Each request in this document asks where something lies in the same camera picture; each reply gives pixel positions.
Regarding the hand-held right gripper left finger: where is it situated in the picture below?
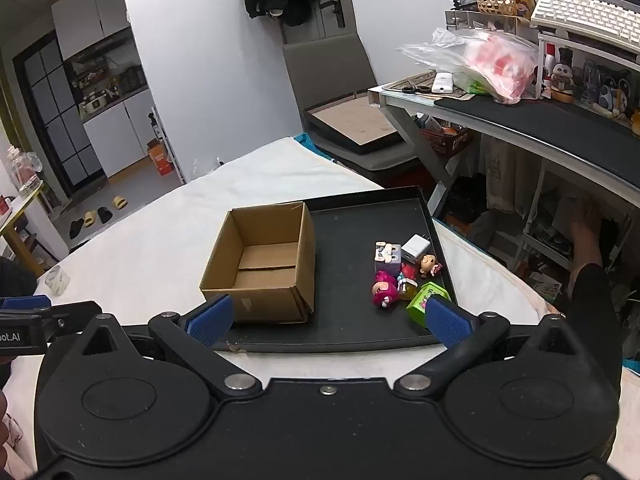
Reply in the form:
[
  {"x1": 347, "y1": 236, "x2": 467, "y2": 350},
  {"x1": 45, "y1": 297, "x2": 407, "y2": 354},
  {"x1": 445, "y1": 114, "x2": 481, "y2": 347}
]
[{"x1": 80, "y1": 294, "x2": 263, "y2": 402}]

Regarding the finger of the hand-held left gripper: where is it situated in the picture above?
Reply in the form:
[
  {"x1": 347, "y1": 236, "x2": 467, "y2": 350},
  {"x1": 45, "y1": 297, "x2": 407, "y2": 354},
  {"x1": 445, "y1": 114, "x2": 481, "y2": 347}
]
[{"x1": 0, "y1": 296, "x2": 104, "y2": 337}]

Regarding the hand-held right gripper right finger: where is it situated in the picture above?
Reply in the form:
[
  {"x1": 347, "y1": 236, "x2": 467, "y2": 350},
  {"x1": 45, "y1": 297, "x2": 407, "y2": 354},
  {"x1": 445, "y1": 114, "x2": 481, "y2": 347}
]
[{"x1": 394, "y1": 295, "x2": 587, "y2": 402}]

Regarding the green hexagonal box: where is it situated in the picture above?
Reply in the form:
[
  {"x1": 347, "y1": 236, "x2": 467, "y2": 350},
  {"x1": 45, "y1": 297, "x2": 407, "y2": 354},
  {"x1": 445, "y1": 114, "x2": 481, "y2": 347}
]
[{"x1": 406, "y1": 281, "x2": 452, "y2": 329}]

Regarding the red figure with yellow mug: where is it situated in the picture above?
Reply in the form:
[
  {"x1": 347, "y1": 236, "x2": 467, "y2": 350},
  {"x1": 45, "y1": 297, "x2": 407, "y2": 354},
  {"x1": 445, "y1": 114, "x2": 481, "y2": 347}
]
[{"x1": 397, "y1": 265, "x2": 420, "y2": 302}]

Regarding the small brown-haired doll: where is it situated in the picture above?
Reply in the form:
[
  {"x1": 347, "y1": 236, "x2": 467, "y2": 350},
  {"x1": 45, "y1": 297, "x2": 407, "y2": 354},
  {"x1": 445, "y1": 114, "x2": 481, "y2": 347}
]
[{"x1": 418, "y1": 254, "x2": 444, "y2": 279}]

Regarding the brown cardboard box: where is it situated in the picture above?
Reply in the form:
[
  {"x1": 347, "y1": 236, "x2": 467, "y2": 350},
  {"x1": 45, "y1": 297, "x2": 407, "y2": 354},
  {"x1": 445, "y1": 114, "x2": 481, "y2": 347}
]
[{"x1": 199, "y1": 201, "x2": 317, "y2": 325}]

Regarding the pink bear toy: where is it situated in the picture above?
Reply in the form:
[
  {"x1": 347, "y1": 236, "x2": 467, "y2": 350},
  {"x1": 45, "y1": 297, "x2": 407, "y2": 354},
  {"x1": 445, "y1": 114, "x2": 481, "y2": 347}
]
[{"x1": 371, "y1": 270, "x2": 400, "y2": 309}]

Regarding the black tray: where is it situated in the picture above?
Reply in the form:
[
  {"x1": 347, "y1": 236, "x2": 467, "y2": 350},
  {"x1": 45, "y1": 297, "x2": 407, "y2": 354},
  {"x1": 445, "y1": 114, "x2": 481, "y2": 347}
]
[{"x1": 212, "y1": 186, "x2": 460, "y2": 353}]

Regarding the white charger plug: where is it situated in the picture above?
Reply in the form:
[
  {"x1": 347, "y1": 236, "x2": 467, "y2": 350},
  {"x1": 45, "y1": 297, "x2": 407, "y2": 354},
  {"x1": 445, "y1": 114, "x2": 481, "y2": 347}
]
[{"x1": 401, "y1": 234, "x2": 432, "y2": 264}]

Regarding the purple white cube toy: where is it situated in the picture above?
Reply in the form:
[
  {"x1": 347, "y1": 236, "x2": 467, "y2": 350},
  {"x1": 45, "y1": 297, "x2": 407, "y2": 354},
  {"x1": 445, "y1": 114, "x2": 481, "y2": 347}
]
[{"x1": 375, "y1": 241, "x2": 403, "y2": 275}]

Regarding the glass jar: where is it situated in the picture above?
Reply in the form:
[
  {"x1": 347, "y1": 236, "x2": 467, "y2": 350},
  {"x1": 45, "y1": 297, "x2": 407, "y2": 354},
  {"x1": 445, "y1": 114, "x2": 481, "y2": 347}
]
[{"x1": 7, "y1": 145, "x2": 42, "y2": 192}]

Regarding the person's leg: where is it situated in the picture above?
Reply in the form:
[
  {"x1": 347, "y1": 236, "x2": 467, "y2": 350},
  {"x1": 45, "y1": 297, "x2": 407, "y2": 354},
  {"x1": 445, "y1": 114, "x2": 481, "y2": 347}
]
[{"x1": 565, "y1": 199, "x2": 626, "y2": 376}]

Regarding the orange box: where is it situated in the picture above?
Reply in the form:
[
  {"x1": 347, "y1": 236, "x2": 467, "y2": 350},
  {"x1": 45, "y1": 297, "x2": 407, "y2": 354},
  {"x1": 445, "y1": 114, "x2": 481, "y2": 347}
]
[{"x1": 146, "y1": 139, "x2": 174, "y2": 177}]

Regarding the red crate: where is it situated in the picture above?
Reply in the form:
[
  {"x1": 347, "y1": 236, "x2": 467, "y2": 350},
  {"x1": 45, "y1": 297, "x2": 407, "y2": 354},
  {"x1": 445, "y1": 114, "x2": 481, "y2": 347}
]
[{"x1": 420, "y1": 127, "x2": 471, "y2": 157}]

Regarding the black sliding glass door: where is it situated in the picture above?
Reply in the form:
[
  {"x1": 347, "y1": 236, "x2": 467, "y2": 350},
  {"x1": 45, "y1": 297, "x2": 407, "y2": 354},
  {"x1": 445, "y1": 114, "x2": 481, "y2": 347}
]
[{"x1": 12, "y1": 30, "x2": 109, "y2": 196}]

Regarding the white floor cabinet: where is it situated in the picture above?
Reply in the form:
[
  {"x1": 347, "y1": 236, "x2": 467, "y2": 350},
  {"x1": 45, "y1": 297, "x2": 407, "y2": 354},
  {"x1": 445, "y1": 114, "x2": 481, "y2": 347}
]
[{"x1": 82, "y1": 89, "x2": 159, "y2": 179}]

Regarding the grey desk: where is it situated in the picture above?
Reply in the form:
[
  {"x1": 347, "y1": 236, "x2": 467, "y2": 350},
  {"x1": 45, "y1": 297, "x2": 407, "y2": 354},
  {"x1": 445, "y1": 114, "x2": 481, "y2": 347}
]
[{"x1": 368, "y1": 79, "x2": 640, "y2": 223}]

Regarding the blue cloth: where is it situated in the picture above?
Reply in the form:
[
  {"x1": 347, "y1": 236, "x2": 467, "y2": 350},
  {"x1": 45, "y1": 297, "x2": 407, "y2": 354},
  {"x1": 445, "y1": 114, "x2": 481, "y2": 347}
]
[{"x1": 294, "y1": 132, "x2": 332, "y2": 162}]

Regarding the black desk mat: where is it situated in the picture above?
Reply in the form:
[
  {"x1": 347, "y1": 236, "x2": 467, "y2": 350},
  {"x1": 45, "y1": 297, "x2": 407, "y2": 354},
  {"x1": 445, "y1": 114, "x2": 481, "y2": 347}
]
[{"x1": 434, "y1": 92, "x2": 640, "y2": 145}]

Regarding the clear plastic bag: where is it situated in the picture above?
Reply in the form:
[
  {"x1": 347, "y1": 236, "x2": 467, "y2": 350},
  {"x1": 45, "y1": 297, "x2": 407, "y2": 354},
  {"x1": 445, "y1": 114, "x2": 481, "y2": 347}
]
[{"x1": 397, "y1": 27, "x2": 542, "y2": 106}]

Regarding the panda figurine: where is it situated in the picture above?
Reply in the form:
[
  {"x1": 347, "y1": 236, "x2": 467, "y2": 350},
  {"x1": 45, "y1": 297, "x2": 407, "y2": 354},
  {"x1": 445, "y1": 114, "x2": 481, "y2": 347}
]
[{"x1": 550, "y1": 62, "x2": 577, "y2": 104}]

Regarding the grey chair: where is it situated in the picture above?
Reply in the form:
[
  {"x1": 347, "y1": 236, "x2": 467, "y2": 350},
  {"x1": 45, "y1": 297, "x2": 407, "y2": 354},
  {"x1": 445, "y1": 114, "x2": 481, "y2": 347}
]
[{"x1": 282, "y1": 32, "x2": 437, "y2": 187}]

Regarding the wicker basket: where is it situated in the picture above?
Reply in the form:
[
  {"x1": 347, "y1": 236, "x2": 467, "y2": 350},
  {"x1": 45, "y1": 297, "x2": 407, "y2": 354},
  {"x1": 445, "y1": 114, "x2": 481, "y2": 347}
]
[{"x1": 474, "y1": 0, "x2": 519, "y2": 16}]

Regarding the yellow printed box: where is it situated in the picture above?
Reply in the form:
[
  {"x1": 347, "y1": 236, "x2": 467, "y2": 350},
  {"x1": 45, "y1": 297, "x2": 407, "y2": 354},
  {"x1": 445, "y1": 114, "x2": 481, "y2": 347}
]
[{"x1": 502, "y1": 0, "x2": 534, "y2": 21}]

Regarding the white keyboard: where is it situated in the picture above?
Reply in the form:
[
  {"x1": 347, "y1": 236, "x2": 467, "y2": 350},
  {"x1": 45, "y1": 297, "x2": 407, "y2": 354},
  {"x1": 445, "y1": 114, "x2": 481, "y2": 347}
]
[{"x1": 530, "y1": 0, "x2": 640, "y2": 54}]

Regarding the black frame with brown board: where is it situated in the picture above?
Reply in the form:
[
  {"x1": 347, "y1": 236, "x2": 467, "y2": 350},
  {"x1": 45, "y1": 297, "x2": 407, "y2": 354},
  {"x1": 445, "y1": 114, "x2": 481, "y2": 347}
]
[{"x1": 301, "y1": 91, "x2": 409, "y2": 157}]

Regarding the white wall cabinet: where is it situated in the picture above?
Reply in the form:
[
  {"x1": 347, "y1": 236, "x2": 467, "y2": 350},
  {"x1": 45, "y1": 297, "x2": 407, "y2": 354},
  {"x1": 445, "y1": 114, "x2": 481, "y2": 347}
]
[{"x1": 51, "y1": 0, "x2": 134, "y2": 61}]

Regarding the black door handle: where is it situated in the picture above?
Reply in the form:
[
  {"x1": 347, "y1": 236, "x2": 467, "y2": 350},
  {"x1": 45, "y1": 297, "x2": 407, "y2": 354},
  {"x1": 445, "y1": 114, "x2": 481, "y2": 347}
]
[{"x1": 320, "y1": 0, "x2": 346, "y2": 29}]

